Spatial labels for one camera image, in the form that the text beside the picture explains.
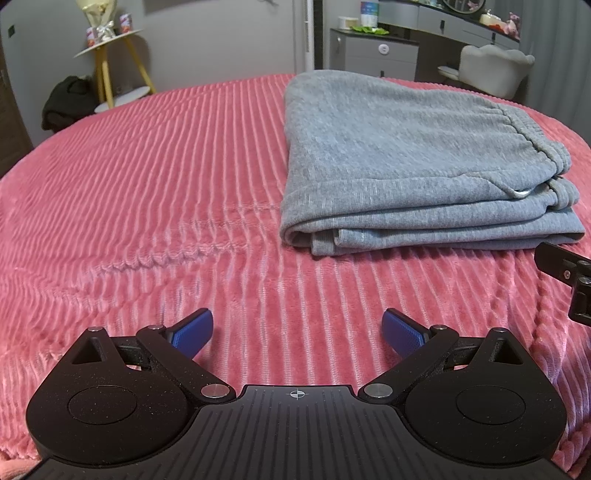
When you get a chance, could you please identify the grey pants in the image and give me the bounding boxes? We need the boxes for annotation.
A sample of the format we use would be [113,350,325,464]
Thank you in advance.
[279,70,586,258]

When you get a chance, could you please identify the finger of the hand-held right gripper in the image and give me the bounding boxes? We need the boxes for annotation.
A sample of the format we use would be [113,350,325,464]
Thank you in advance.
[534,241,591,330]

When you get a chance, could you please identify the round mirror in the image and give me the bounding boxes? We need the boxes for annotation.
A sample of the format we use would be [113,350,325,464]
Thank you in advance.
[442,0,486,13]

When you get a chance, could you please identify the wrapped flower bouquet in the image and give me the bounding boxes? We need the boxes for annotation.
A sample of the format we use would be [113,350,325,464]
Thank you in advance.
[76,0,120,44]

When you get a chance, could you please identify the white shell-back chair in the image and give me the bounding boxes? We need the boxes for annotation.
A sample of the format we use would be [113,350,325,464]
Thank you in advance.
[437,45,536,101]

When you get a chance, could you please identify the grey curtain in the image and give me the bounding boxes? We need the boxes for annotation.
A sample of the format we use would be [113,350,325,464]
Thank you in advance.
[517,0,591,144]

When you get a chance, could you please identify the yellow-legged side table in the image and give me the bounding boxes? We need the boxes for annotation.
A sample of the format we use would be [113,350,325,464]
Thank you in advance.
[74,28,158,114]

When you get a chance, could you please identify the white standing pole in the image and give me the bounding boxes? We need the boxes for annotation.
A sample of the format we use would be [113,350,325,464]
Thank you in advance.
[302,0,317,73]

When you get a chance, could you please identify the grey drawer cabinet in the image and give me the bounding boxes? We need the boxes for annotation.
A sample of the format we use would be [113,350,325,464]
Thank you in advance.
[329,28,420,81]

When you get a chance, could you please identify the pink ribbed blanket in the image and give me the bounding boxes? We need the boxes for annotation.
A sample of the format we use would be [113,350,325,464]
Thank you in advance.
[0,73,591,478]

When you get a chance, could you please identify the grey vanity desk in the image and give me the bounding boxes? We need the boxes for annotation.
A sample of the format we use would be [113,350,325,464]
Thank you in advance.
[379,0,522,81]

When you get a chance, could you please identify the black bag on floor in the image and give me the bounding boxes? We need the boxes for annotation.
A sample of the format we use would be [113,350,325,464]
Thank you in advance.
[41,75,100,132]

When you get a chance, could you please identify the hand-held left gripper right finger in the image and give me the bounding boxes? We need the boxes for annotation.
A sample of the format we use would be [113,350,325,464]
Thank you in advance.
[357,307,533,403]

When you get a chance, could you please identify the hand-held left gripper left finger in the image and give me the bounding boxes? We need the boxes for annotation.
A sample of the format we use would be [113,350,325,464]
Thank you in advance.
[64,307,238,403]

